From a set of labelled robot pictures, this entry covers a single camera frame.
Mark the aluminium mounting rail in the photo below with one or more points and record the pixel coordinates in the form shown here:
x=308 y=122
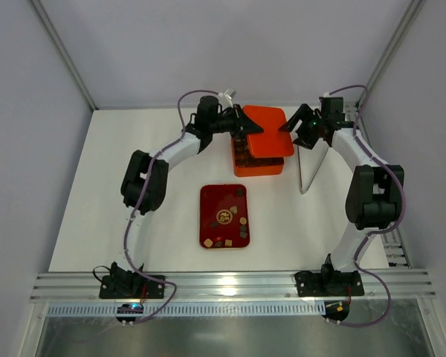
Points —
x=240 y=285

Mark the orange box lid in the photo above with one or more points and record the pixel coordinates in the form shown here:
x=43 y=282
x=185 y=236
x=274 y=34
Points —
x=271 y=143

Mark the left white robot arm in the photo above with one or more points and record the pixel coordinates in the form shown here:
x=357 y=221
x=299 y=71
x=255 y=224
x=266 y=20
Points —
x=144 y=184

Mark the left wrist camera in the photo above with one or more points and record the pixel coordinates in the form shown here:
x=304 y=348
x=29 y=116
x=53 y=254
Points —
x=228 y=93

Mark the orange chocolate box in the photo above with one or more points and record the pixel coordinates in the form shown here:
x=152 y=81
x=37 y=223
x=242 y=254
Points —
x=245 y=165

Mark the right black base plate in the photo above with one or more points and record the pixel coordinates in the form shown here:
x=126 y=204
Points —
x=324 y=285

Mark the red lacquer tray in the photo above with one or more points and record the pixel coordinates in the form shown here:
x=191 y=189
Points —
x=215 y=218

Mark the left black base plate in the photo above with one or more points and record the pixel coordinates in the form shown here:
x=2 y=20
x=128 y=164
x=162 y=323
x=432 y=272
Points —
x=121 y=284

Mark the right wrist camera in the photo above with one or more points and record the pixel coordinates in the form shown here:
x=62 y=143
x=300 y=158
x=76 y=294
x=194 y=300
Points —
x=324 y=95

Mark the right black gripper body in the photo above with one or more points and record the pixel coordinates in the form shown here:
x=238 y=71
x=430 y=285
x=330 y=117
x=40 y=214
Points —
x=311 y=127

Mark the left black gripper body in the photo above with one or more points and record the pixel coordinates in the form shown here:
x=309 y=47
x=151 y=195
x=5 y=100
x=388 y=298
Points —
x=236 y=121

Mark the beige round chocolate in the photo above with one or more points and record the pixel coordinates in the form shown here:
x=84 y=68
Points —
x=208 y=243

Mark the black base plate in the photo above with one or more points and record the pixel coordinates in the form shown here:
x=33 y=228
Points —
x=121 y=284
x=324 y=285

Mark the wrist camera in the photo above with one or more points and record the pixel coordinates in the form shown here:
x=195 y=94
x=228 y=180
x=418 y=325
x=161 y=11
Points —
x=228 y=93
x=324 y=95

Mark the slotted cable duct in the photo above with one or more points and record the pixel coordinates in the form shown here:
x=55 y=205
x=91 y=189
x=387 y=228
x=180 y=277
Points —
x=188 y=309

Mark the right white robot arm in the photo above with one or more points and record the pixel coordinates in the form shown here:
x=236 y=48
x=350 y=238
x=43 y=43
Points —
x=375 y=202

